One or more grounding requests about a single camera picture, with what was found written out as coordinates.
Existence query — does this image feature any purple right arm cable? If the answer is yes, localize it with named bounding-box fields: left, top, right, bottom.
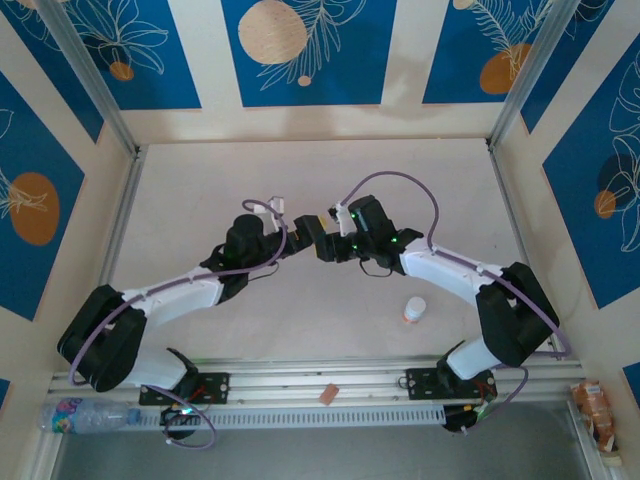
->
left=342, top=170, right=571, bottom=359

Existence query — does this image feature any aluminium side rail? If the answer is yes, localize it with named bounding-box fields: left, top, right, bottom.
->
left=488, top=142, right=586, bottom=372
left=74, top=149, right=147, bottom=372

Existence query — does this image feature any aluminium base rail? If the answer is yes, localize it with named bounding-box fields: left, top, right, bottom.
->
left=48, top=354, right=587, bottom=402

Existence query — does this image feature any thin black cable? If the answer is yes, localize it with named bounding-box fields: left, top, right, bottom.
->
left=248, top=262, right=282, bottom=281
left=358, top=257, right=397, bottom=279

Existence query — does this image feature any purple cable loop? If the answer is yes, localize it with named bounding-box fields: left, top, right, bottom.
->
left=162, top=399, right=219, bottom=452
left=460, top=367, right=531, bottom=435

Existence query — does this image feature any black controller board green light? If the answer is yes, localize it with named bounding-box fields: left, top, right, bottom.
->
left=159, top=404, right=202, bottom=442
left=442, top=402, right=497, bottom=434

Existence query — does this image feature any orange snack packet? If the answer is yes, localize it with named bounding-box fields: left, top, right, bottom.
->
left=569, top=379, right=618, bottom=454

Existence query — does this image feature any clear plastic water bottle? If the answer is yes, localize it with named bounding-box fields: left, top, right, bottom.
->
left=38, top=397, right=143, bottom=434

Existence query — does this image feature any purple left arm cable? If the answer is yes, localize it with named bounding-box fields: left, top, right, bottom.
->
left=68, top=198, right=289, bottom=387

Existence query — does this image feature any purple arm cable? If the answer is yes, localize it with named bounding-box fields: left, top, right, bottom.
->
left=68, top=198, right=289, bottom=387
left=342, top=170, right=571, bottom=359

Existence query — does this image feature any aluminium frame post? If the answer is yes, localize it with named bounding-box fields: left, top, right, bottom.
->
left=487, top=0, right=589, bottom=152
left=34, top=0, right=144, bottom=159

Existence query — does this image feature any grey slotted cable duct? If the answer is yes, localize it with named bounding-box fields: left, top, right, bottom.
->
left=133, top=404, right=447, bottom=432

